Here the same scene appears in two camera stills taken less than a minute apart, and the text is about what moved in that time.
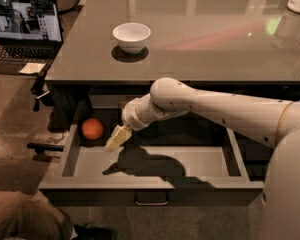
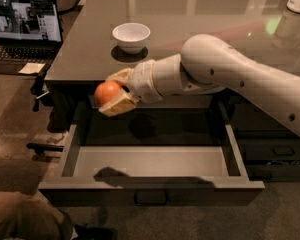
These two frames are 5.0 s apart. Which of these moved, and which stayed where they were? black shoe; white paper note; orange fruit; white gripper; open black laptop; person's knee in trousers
Moved: orange fruit; white gripper
Stayed: open black laptop; black shoe; person's knee in trousers; white paper note
